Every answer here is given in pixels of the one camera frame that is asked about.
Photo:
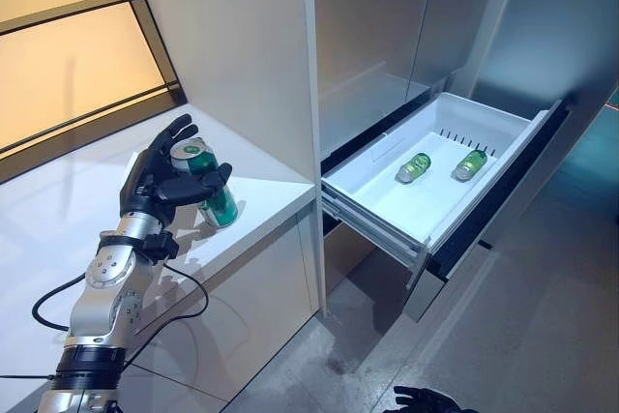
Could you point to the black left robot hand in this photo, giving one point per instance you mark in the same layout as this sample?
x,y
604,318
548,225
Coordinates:
x,y
145,181

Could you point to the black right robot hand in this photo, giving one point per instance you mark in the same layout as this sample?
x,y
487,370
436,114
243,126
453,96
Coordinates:
x,y
430,403

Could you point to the green drink can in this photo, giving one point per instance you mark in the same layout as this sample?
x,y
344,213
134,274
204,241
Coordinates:
x,y
415,166
222,207
198,161
471,164

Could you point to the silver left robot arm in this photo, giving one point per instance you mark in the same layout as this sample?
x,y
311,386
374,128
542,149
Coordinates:
x,y
101,277

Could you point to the white fridge drawer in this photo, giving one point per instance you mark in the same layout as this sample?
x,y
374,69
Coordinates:
x,y
387,190

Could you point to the stainless steel fridge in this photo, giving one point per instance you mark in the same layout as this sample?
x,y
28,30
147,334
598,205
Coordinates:
x,y
362,21

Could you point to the black framed amber window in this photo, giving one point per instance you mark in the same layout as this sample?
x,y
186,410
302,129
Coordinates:
x,y
72,60

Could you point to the white counter cabinet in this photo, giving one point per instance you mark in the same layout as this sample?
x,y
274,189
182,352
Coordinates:
x,y
271,277

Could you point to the tall white cabinet panel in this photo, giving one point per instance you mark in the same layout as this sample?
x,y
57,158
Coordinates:
x,y
232,45

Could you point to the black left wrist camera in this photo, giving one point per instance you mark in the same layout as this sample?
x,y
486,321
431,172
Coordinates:
x,y
159,244

